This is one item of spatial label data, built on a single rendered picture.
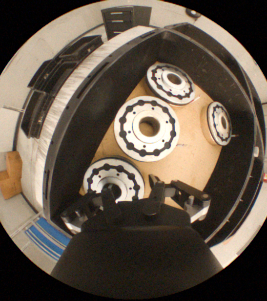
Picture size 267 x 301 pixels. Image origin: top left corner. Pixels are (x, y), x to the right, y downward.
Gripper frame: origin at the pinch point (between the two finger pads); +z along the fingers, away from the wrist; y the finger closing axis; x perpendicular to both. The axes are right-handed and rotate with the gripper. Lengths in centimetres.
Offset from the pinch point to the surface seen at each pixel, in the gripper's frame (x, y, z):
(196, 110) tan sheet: 12.0, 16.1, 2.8
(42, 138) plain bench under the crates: 16.1, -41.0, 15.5
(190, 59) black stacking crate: 22.6, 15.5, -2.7
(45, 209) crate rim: -0.2, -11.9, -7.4
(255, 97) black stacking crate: 25, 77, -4
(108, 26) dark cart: 177, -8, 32
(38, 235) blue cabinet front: -106, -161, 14
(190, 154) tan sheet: 2.6, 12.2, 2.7
